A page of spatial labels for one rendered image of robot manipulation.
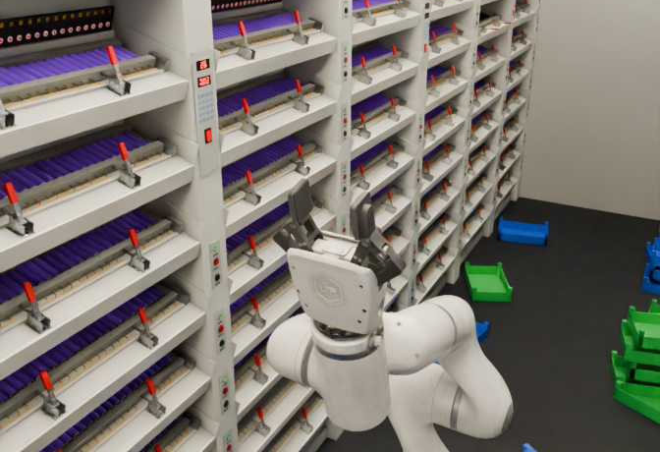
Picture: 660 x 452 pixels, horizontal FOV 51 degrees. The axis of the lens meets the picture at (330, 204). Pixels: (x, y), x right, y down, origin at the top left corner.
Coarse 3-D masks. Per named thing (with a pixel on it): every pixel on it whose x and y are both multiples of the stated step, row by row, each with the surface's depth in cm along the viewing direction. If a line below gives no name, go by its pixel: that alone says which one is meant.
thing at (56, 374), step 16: (160, 304) 163; (128, 320) 155; (112, 336) 150; (80, 352) 144; (96, 352) 146; (64, 368) 139; (32, 384) 134; (64, 384) 138; (16, 400) 130; (0, 416) 127
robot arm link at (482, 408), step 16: (448, 304) 108; (464, 304) 113; (464, 320) 109; (464, 336) 109; (464, 352) 113; (480, 352) 117; (448, 368) 114; (464, 368) 113; (480, 368) 115; (464, 384) 113; (480, 384) 114; (496, 384) 116; (464, 400) 116; (480, 400) 113; (496, 400) 114; (464, 416) 116; (480, 416) 114; (496, 416) 114; (512, 416) 118; (464, 432) 118; (480, 432) 116; (496, 432) 115
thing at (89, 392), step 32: (160, 288) 171; (192, 288) 168; (192, 320) 165; (128, 352) 151; (160, 352) 156; (96, 384) 141; (32, 416) 130; (64, 416) 132; (0, 448) 123; (32, 448) 127
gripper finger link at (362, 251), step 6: (378, 228) 70; (360, 240) 68; (366, 240) 68; (360, 246) 69; (366, 246) 69; (360, 252) 69; (366, 252) 69; (354, 258) 70; (360, 258) 70; (360, 264) 70
